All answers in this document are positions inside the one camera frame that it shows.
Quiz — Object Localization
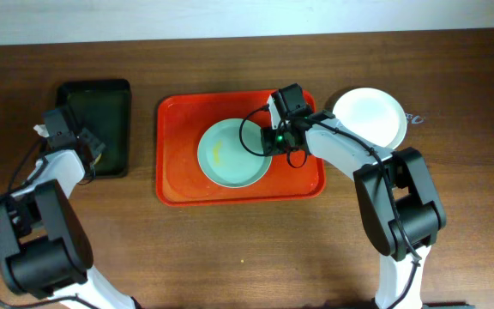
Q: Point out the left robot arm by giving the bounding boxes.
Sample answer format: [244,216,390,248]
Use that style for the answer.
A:
[0,107,139,308]

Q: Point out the white plate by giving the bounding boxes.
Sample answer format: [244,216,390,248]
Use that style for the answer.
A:
[332,88,407,149]

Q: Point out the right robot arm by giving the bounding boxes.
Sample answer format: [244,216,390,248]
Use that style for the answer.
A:
[262,83,446,308]

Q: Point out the black plastic tray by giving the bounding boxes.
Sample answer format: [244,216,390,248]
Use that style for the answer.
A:
[55,79,132,179]

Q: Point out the red plastic tray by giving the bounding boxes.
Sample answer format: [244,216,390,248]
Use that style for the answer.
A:
[155,89,326,207]

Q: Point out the light blue plate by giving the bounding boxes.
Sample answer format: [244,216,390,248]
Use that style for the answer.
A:
[197,118,272,189]

